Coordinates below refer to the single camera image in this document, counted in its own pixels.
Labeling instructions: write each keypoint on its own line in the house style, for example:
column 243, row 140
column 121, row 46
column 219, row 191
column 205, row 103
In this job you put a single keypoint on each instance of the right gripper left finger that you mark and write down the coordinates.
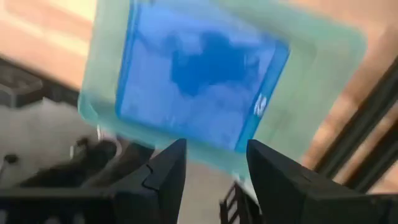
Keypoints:
column 140, row 205

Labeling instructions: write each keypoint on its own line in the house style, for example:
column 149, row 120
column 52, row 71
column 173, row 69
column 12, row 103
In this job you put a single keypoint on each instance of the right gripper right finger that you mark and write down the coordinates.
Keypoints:
column 311, row 205

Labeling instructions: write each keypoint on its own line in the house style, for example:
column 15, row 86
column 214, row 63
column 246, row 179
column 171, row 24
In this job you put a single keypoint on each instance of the blue plastic case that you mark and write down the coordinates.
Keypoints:
column 202, row 77

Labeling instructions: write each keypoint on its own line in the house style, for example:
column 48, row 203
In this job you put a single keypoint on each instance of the teal plastic bin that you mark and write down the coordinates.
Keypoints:
column 311, row 77

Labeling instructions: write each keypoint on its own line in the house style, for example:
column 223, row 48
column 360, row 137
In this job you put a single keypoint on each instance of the black slotted bracket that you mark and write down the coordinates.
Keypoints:
column 241, row 202

